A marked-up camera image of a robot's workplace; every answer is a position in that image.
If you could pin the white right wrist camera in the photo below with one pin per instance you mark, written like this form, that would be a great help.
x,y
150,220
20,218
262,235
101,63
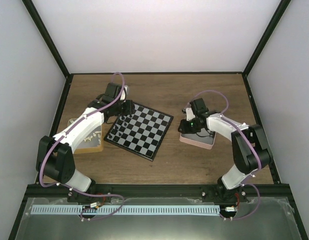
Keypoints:
x,y
189,115

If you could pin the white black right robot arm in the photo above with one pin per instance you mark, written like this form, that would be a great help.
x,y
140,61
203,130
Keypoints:
x,y
250,148

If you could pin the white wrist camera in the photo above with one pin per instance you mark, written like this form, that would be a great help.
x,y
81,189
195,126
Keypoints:
x,y
189,115
124,93

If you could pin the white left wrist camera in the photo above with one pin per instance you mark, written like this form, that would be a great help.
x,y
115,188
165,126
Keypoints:
x,y
124,93

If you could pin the orange rimmed metal tray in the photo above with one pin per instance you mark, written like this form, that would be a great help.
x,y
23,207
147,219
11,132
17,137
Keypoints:
x,y
92,142

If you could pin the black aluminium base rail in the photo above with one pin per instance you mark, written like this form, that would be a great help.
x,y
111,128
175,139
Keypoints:
x,y
204,192

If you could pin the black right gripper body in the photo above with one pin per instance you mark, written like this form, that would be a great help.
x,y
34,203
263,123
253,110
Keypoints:
x,y
191,128

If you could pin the black and white chessboard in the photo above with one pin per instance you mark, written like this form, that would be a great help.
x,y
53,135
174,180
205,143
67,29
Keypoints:
x,y
144,132

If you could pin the white chess pieces in tray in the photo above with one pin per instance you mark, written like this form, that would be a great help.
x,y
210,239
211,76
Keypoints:
x,y
95,136

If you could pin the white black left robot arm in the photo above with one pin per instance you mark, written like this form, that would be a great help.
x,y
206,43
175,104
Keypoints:
x,y
55,157

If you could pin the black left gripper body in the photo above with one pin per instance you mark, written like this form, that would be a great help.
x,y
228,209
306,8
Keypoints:
x,y
123,111

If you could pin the light blue slotted cable duct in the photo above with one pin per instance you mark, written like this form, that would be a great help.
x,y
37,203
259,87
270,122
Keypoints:
x,y
194,210

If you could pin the pink rimmed metal tray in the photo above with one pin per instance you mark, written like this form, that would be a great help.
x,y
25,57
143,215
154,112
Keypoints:
x,y
205,142

